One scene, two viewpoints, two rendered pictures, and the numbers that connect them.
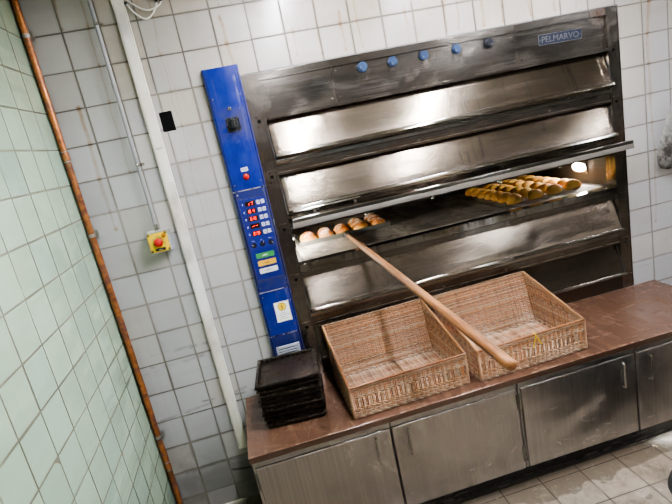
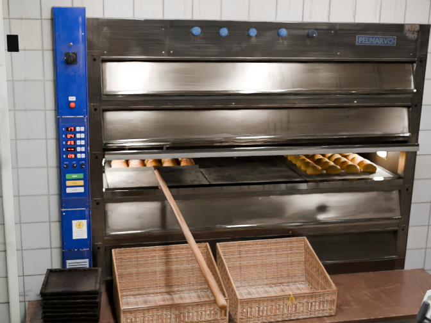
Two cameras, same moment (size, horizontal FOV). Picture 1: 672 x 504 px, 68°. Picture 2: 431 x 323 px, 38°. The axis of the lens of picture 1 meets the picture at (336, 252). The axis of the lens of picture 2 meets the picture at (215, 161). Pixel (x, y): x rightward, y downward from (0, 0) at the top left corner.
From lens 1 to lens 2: 1.00 m
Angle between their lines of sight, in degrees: 4
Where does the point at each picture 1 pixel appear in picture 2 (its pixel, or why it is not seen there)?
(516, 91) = (328, 79)
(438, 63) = (264, 41)
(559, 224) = (346, 202)
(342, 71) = (177, 31)
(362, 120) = (186, 77)
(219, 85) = (65, 22)
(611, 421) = not seen: outside the picture
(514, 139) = (319, 120)
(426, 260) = (219, 209)
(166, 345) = not seen: outside the picture
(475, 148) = (283, 120)
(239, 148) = (71, 79)
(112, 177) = not seen: outside the picture
